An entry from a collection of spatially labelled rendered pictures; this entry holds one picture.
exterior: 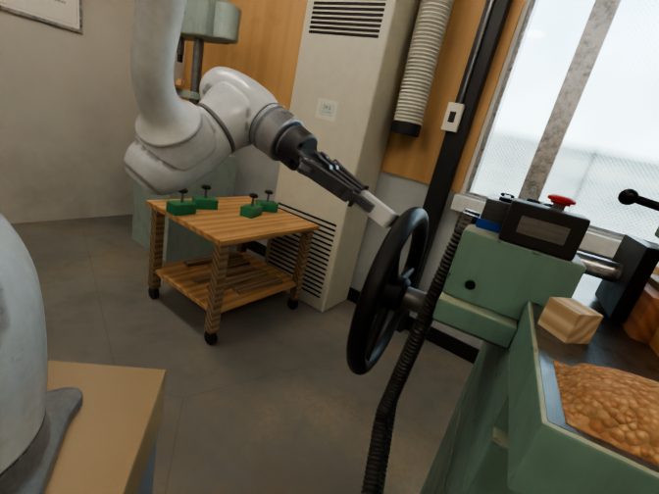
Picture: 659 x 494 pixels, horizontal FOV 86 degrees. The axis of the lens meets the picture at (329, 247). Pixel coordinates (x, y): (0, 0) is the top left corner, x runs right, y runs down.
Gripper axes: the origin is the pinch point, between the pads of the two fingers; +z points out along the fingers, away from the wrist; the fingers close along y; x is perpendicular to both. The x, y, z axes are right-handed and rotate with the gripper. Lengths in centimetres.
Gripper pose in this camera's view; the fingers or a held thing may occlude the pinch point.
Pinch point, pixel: (375, 209)
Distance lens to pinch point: 60.8
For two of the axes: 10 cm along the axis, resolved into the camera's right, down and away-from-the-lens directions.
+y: 4.5, -2.0, 8.7
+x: -5.0, 7.6, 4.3
